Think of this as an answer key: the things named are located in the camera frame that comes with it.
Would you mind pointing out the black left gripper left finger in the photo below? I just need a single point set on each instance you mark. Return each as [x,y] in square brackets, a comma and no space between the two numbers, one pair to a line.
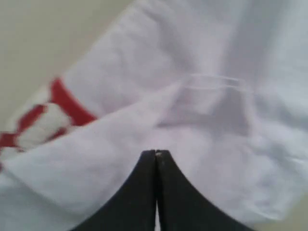
[133,206]

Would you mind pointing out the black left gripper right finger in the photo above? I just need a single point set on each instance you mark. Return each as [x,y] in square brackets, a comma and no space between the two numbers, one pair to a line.
[181,207]

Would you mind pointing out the white t-shirt red print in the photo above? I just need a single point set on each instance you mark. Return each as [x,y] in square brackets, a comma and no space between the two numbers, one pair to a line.
[221,84]

